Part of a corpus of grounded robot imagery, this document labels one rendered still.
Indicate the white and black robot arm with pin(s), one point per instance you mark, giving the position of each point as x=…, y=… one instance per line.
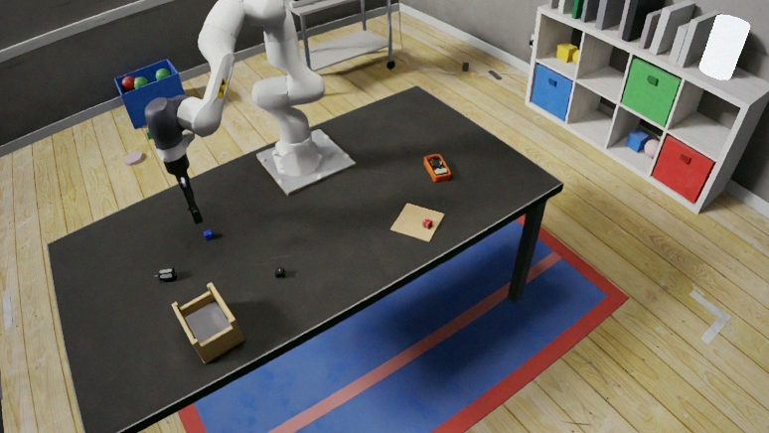
x=167, y=118

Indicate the beige flat mat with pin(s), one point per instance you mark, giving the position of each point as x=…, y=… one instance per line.
x=410, y=221

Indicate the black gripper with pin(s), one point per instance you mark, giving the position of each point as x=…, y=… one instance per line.
x=179, y=169

